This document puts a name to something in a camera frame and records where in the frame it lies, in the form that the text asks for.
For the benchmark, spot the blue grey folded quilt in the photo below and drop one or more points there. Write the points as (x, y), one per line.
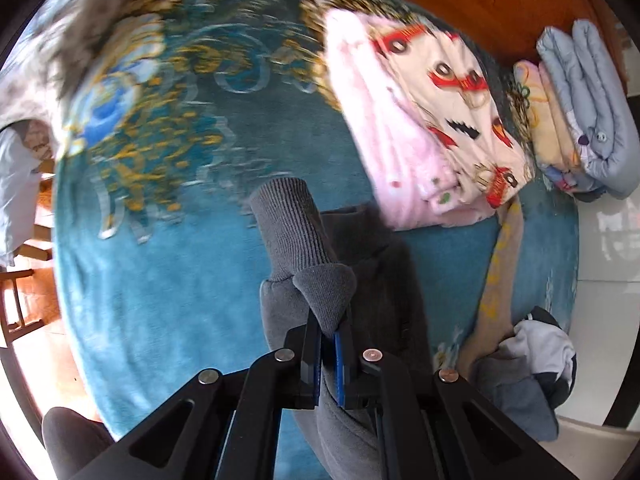
(594, 104)

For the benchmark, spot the pink folded fleece blanket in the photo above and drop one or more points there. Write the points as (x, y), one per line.
(413, 182)

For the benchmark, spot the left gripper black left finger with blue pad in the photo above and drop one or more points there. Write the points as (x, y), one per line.
(221, 426)

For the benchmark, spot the pastel yellow folded blanket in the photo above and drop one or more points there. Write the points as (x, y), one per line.
(553, 144)

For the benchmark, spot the dark grey sweatshirt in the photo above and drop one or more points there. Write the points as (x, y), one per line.
(343, 288)

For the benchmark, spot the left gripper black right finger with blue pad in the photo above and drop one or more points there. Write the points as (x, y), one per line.
(434, 427)

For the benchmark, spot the wooden chair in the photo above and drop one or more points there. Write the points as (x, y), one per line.
(28, 296)

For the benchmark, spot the beige yellow patterned sheet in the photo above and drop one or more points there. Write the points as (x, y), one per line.
(493, 322)

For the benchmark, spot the white and navy crumpled garment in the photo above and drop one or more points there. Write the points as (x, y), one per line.
(531, 374)

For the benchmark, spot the teal floral plush blanket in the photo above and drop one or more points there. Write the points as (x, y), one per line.
(158, 256)

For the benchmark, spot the cream cartoon print folded blanket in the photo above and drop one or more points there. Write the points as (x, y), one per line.
(443, 80)

